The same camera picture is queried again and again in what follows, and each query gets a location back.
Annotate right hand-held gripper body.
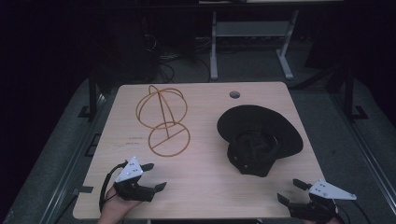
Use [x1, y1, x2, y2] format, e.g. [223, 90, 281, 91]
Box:
[287, 178, 358, 223]

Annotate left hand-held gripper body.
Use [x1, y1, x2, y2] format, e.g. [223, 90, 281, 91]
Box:
[113, 156, 156, 203]

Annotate golden wire hat stand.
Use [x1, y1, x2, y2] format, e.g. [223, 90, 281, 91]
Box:
[135, 84, 191, 158]

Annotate black brimmed hat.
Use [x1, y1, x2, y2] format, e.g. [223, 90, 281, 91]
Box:
[216, 104, 304, 178]

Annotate person's right hand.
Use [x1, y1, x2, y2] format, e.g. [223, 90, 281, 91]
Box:
[303, 216, 343, 224]

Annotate person's left hand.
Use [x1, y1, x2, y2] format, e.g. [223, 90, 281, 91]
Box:
[96, 187, 142, 224]

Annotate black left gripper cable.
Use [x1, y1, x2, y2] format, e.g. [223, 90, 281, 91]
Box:
[98, 161, 129, 214]

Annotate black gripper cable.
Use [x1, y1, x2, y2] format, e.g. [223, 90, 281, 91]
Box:
[98, 161, 129, 214]
[336, 200, 372, 224]

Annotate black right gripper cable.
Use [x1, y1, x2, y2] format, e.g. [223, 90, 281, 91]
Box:
[336, 200, 372, 224]

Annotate metal floor rail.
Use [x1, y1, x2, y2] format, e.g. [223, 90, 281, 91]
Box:
[39, 92, 108, 224]
[329, 92, 396, 213]

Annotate black frame post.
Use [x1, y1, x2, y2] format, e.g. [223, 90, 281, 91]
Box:
[326, 62, 369, 122]
[78, 70, 107, 122]

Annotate bundle of black floor cables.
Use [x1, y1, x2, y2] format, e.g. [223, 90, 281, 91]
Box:
[148, 33, 213, 85]

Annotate grey metal desk frame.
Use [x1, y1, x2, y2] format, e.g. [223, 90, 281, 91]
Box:
[209, 8, 300, 81]

